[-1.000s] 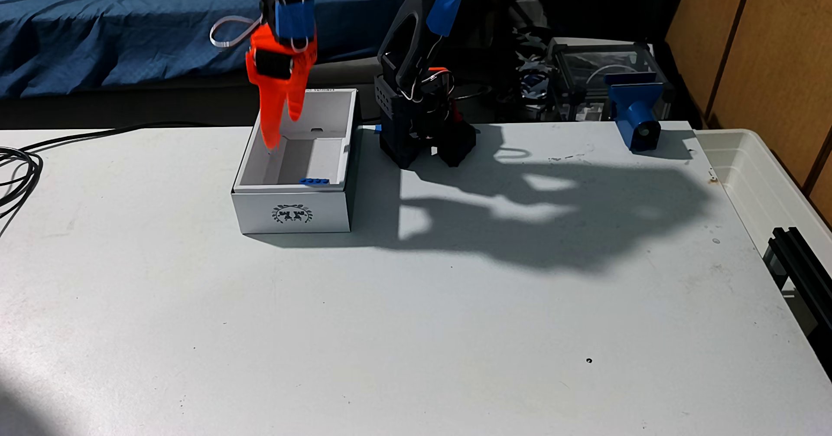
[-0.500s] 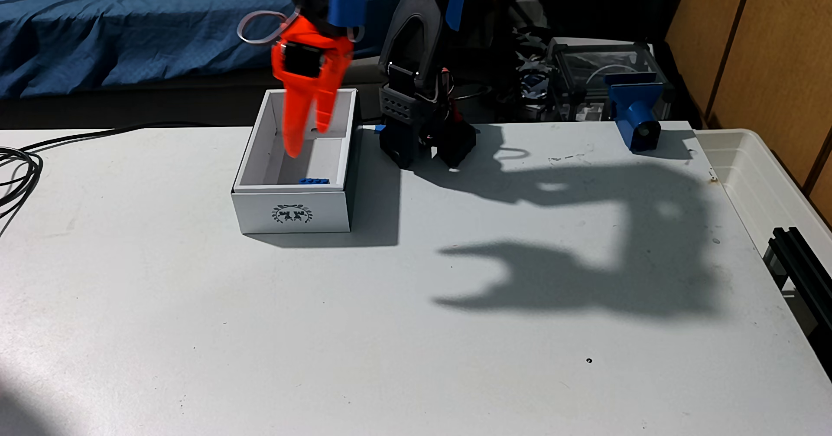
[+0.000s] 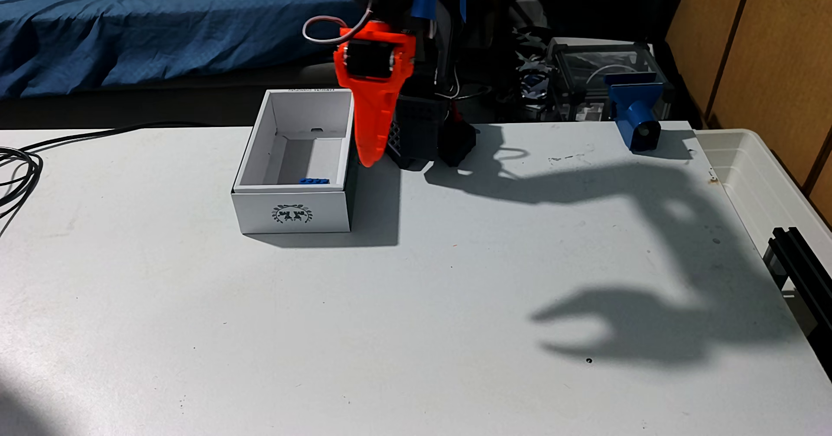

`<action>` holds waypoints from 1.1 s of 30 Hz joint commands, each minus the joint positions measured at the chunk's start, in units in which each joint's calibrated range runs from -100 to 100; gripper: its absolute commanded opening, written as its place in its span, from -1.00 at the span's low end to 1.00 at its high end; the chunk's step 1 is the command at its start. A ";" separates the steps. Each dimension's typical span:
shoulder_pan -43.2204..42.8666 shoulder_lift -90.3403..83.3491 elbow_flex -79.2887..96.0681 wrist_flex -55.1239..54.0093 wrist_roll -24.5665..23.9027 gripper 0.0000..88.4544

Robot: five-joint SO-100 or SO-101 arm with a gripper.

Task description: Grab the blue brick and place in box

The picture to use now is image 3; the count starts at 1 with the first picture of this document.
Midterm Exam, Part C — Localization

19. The blue bed sheet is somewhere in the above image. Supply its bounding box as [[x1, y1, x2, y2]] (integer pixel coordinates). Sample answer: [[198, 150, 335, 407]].
[[0, 0, 365, 99]]

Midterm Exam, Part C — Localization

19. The long black cable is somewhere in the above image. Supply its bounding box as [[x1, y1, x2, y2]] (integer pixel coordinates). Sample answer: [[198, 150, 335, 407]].
[[0, 121, 218, 155]]

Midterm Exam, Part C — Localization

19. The camouflage patterned item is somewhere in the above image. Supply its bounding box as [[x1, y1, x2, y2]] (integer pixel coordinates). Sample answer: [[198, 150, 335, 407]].
[[510, 0, 557, 103]]

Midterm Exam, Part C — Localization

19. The coiled black cable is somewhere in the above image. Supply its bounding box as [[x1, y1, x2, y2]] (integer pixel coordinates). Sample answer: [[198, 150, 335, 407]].
[[0, 146, 44, 229]]

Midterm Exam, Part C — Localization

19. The clear plastic container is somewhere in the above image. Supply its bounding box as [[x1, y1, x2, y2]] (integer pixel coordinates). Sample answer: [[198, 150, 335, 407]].
[[548, 38, 673, 123]]

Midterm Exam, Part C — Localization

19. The white gripper motor cable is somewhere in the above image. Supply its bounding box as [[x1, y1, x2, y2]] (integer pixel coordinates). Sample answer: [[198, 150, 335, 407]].
[[302, 0, 379, 46]]

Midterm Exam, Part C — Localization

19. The blue printed clamp part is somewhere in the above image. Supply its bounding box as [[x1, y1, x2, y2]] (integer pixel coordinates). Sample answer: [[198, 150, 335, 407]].
[[603, 72, 665, 154]]

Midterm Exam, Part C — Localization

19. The black aluminium extrusion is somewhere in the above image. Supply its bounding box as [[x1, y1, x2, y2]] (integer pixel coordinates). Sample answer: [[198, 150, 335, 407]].
[[762, 227, 832, 378]]

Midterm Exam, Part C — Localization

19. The white cardboard box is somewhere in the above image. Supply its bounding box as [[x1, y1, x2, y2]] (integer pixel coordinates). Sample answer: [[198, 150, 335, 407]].
[[231, 88, 360, 235]]

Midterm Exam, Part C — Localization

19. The wooden cabinet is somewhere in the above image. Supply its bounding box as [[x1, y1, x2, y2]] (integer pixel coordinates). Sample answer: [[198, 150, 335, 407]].
[[664, 0, 832, 222]]

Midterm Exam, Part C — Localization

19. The white plastic bin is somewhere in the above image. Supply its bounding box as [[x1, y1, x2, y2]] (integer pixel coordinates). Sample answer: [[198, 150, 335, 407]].
[[694, 128, 832, 261]]

